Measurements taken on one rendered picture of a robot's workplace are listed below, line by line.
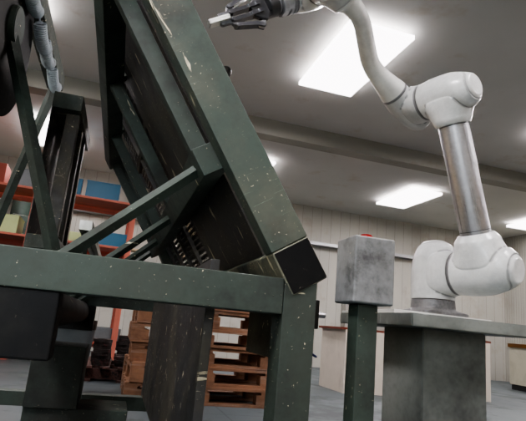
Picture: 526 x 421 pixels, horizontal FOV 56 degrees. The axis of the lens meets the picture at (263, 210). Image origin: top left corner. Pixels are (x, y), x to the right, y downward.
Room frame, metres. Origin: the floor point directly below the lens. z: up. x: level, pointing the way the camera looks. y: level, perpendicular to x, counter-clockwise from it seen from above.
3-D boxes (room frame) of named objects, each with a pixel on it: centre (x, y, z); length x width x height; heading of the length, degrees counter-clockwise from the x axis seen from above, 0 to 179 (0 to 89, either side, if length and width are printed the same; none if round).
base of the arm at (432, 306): (1.85, -0.65, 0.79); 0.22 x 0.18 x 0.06; 15
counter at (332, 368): (6.81, -2.04, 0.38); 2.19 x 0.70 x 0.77; 106
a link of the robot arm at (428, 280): (1.82, -0.66, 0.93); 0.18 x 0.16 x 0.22; 35
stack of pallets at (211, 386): (4.75, 0.47, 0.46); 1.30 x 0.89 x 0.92; 106
